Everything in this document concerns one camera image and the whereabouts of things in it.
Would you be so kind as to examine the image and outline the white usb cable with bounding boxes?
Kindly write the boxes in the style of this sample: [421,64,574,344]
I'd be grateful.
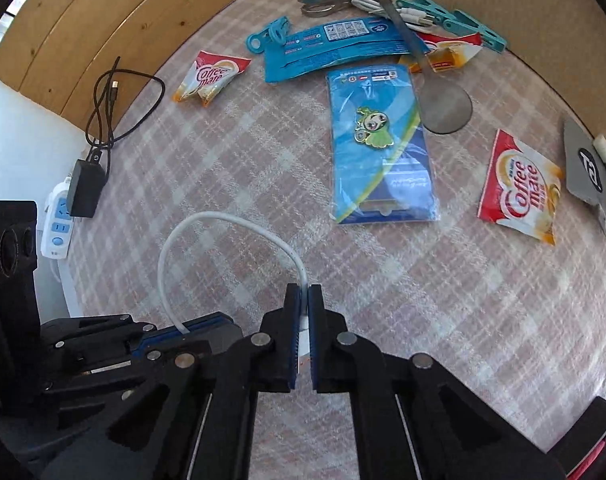
[156,210,312,361]

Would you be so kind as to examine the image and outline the white power strip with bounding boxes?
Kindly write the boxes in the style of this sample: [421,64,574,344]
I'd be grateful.
[40,177,74,260]

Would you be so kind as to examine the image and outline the coffee mate sachet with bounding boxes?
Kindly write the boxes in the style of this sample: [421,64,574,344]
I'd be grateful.
[477,129,564,246]
[173,50,251,106]
[417,32,483,73]

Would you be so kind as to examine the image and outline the grey T3 pouch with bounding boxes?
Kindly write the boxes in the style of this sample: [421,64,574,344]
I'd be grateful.
[562,116,606,237]

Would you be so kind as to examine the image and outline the plaid pink tablecloth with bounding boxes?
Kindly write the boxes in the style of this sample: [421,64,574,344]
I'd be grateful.
[67,0,606,480]

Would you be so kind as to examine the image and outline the metal spoon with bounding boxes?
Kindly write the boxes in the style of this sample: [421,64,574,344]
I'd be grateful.
[377,0,474,134]

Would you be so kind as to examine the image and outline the pine wood back panel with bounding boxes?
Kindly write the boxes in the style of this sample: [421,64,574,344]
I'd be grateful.
[0,0,235,128]

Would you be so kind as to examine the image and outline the blue serrated sachet pack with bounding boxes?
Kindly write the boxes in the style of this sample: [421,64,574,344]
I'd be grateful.
[264,16,410,84]

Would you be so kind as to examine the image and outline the blue plastic clothespin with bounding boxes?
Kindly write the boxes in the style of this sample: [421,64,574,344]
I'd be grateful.
[245,16,291,54]

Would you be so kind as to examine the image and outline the teal clothespin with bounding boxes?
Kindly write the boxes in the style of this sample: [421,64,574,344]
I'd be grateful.
[395,0,507,53]

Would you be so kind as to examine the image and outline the black charger with cable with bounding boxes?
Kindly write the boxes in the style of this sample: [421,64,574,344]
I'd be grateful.
[66,56,166,218]

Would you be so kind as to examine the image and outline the blue keychain card pack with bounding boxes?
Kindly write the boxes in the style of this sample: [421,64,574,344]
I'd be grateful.
[326,64,440,224]

